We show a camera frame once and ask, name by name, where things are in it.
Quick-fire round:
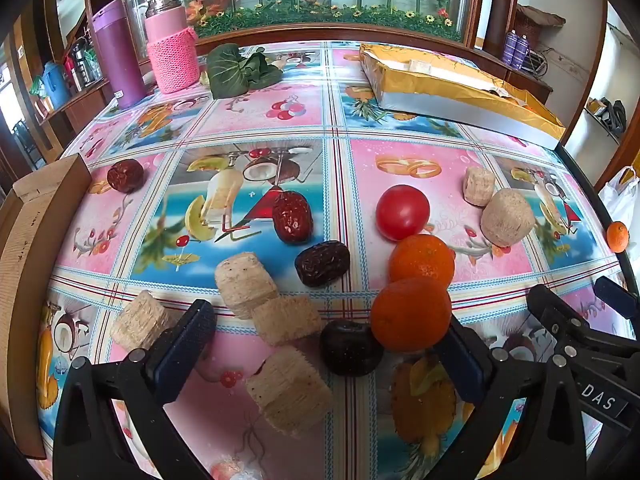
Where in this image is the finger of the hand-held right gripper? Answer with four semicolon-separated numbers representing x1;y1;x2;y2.
594;275;640;322
526;284;627;362

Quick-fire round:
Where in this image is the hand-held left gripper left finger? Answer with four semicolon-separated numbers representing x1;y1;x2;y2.
52;299;218;480

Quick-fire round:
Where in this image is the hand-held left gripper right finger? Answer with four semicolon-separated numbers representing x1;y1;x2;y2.
432;317;588;480

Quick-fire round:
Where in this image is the beige shredded pastry block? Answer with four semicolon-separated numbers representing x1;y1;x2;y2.
481;188;536;247
246;346;334;438
463;166;497;207
110;290;173;352
215;251;280;321
251;295;325;347

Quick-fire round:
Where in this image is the orange mandarin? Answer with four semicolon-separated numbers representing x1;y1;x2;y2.
370;277;452;352
606;221;630;254
388;234;456;288

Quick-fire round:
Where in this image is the brown cardboard box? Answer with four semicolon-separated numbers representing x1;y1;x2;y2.
0;154;93;461

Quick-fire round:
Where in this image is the white plastic bag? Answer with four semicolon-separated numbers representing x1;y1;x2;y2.
597;165;640;271

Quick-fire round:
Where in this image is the dark brown date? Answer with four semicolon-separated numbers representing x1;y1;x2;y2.
294;241;352;288
320;319;385;377

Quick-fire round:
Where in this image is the red tomato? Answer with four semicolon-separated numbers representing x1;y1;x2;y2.
375;185;432;242

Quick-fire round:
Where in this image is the red date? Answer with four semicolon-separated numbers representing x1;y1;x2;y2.
271;190;314;246
106;159;146;194

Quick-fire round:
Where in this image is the gold paper box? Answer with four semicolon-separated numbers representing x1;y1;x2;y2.
359;42;567;150

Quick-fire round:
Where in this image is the wooden shelf unit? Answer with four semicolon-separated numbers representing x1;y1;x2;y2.
10;0;116;136

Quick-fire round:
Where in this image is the fruit printed tablecloth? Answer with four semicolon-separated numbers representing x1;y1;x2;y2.
37;40;633;480

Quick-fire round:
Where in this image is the green leafy vegetable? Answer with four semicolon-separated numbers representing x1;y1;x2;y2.
206;43;284;100

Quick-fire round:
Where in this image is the brown wicker basket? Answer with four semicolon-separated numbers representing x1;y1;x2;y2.
515;4;566;48

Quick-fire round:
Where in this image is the pink knit-sleeved bottle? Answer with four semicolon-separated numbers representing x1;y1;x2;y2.
144;0;200;95

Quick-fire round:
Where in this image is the blue plastic jug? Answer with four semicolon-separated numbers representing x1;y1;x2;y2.
42;61;71;108

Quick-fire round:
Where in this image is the purple tumbler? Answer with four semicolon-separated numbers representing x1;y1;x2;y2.
91;0;147;109

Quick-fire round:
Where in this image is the black silver thermos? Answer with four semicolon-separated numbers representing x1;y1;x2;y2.
70;42;93;91

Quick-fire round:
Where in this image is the dark strap bundle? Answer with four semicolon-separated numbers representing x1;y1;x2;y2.
597;99;628;136

